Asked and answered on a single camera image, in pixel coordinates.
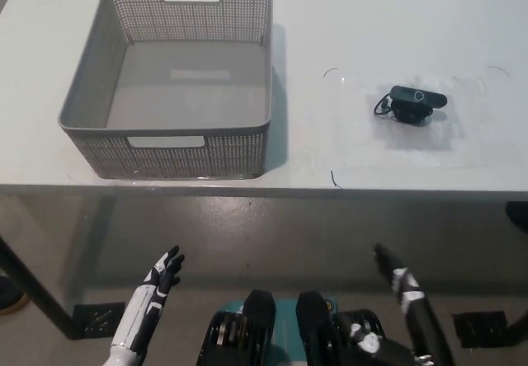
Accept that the white and black left hand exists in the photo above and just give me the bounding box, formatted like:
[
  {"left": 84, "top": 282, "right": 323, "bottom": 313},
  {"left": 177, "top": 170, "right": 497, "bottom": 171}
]
[{"left": 110, "top": 244, "right": 186, "bottom": 354}]

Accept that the white and black right hand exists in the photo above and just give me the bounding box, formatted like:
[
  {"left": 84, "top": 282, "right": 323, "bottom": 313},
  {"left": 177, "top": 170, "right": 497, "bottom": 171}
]
[{"left": 348, "top": 242, "right": 457, "bottom": 366}]

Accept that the black webcam with cable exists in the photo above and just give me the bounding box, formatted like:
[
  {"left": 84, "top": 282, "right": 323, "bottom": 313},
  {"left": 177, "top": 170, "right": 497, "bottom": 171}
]
[{"left": 373, "top": 85, "right": 448, "bottom": 125}]

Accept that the black floor marker plate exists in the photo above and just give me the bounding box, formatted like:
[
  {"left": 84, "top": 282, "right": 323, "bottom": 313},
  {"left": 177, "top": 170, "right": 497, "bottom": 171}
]
[
  {"left": 451, "top": 310, "right": 509, "bottom": 349},
  {"left": 73, "top": 302, "right": 126, "bottom": 340}
]

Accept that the black table leg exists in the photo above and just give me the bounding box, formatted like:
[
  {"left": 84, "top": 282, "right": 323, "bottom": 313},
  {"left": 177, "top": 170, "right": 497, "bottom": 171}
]
[{"left": 0, "top": 233, "right": 83, "bottom": 340}]

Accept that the black and teal robot torso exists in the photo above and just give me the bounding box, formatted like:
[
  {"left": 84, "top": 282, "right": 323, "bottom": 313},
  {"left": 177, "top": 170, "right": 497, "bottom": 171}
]
[{"left": 197, "top": 289, "right": 413, "bottom": 366}]

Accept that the dark shoe with tan sole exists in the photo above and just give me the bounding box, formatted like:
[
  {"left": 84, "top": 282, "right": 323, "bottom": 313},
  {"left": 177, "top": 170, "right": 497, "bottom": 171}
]
[{"left": 0, "top": 274, "right": 28, "bottom": 317}]

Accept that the dark object on floor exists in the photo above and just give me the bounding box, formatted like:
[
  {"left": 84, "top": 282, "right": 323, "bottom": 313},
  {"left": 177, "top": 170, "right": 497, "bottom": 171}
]
[{"left": 505, "top": 201, "right": 528, "bottom": 233}]

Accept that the grey perforated plastic basket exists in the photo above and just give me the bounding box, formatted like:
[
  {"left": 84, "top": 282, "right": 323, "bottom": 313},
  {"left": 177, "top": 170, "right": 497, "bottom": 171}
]
[{"left": 57, "top": 0, "right": 274, "bottom": 181}]

